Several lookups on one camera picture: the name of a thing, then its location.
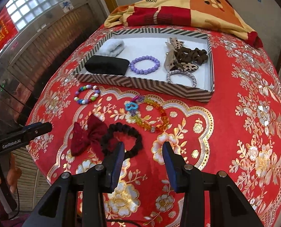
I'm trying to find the striped cardboard box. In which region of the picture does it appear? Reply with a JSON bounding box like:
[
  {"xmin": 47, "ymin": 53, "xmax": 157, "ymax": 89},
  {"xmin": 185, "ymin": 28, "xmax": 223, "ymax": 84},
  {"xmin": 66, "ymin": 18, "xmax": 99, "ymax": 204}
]
[{"xmin": 73, "ymin": 27, "xmax": 214, "ymax": 103}]

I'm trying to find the leopard print bow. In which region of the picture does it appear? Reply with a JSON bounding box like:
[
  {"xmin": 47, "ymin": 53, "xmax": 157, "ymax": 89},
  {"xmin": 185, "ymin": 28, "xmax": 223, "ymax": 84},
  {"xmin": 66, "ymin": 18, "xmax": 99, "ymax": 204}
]
[{"xmin": 164, "ymin": 37, "xmax": 199, "ymax": 72}]

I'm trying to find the rainbow crystal bracelet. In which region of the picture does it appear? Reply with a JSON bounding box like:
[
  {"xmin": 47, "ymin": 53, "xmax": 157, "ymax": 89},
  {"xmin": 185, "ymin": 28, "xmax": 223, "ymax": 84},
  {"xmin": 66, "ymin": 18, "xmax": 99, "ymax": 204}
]
[{"xmin": 124, "ymin": 95, "xmax": 170, "ymax": 133}]

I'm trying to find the red wall poster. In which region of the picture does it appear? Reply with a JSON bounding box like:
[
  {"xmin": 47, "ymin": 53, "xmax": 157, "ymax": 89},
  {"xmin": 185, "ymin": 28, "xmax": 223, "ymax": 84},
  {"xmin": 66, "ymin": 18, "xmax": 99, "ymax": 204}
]
[{"xmin": 0, "ymin": 6, "xmax": 19, "ymax": 58}]

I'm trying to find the black cloth headband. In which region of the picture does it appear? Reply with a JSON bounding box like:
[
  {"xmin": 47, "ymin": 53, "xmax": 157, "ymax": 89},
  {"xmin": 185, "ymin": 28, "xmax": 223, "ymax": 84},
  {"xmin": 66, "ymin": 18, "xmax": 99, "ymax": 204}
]
[{"xmin": 85, "ymin": 55, "xmax": 129, "ymax": 75}]

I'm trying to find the purple bead bracelet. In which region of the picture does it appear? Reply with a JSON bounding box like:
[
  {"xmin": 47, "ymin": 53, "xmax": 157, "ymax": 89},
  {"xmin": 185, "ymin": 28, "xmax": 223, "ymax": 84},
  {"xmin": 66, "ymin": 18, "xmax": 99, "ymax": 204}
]
[{"xmin": 129, "ymin": 55, "xmax": 160, "ymax": 73}]

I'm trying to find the person's left hand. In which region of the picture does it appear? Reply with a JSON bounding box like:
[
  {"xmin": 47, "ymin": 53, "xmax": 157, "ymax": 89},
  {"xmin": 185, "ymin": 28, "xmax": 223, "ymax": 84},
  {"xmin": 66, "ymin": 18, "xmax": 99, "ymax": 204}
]
[{"xmin": 0, "ymin": 155, "xmax": 22, "ymax": 204}]

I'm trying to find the ribbed metal shutter door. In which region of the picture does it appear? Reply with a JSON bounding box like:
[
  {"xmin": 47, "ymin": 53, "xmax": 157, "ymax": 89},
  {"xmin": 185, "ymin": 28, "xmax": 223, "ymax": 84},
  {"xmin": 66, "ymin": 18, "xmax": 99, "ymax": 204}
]
[{"xmin": 0, "ymin": 1, "xmax": 109, "ymax": 128}]

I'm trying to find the multicolour round bead bracelet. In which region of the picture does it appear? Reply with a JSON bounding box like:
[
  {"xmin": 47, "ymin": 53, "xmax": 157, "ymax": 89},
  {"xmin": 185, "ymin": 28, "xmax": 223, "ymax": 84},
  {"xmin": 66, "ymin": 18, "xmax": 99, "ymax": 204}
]
[{"xmin": 74, "ymin": 84, "xmax": 100, "ymax": 105}]

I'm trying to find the dark red fabric bow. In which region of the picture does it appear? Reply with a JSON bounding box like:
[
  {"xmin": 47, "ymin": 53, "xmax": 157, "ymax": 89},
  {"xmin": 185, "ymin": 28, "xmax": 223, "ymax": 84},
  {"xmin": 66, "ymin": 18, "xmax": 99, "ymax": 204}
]
[{"xmin": 70, "ymin": 114, "xmax": 108, "ymax": 157}]

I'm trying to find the white fluffy headband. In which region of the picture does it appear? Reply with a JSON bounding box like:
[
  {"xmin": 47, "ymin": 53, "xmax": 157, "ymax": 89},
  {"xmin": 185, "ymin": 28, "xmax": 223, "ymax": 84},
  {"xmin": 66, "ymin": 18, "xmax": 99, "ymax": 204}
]
[{"xmin": 99, "ymin": 39, "xmax": 125, "ymax": 58}]

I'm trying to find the red floral tablecloth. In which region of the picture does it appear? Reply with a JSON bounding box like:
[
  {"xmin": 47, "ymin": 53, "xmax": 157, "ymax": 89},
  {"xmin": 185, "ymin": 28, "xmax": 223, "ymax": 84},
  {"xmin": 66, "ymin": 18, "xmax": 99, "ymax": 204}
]
[{"xmin": 25, "ymin": 26, "xmax": 281, "ymax": 227}]

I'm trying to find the red and yellow printed blanket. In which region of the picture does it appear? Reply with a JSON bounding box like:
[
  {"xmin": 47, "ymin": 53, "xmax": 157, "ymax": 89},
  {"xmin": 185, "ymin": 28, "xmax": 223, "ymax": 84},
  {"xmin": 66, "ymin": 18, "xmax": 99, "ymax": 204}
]
[{"xmin": 104, "ymin": 0, "xmax": 263, "ymax": 48}]

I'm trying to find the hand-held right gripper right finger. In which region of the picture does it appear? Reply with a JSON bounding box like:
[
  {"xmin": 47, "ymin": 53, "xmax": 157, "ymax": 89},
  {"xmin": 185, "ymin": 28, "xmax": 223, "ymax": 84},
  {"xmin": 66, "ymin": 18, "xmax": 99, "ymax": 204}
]
[{"xmin": 162, "ymin": 141, "xmax": 264, "ymax": 227}]

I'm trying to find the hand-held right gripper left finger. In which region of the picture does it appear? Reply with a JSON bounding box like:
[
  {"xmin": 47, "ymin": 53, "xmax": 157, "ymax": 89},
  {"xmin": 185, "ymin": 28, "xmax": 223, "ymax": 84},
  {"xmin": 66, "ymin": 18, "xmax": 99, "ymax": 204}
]
[{"xmin": 23, "ymin": 142, "xmax": 126, "ymax": 227}]

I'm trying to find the glass block window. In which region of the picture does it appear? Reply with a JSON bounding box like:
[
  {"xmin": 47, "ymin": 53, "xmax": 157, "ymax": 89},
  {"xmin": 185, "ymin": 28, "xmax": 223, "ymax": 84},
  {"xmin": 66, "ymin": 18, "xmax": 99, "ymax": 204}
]
[{"xmin": 5, "ymin": 0, "xmax": 93, "ymax": 31}]

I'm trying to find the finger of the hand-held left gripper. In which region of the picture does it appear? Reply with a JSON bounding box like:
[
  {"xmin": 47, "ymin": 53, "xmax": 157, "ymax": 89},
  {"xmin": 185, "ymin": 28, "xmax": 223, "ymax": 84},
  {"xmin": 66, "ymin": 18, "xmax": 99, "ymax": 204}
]
[{"xmin": 19, "ymin": 122, "xmax": 53, "ymax": 139}]

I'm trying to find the brown scrunchie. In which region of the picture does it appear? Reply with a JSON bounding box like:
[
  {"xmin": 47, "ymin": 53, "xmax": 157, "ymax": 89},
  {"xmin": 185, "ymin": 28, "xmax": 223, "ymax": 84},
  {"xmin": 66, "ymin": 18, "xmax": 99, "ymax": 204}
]
[{"xmin": 174, "ymin": 46, "xmax": 208, "ymax": 64}]

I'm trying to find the black scrunchie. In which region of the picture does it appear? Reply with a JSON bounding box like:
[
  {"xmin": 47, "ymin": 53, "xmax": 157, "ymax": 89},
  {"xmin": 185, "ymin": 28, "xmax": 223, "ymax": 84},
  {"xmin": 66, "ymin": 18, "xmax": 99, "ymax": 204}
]
[{"xmin": 101, "ymin": 122, "xmax": 143, "ymax": 159}]

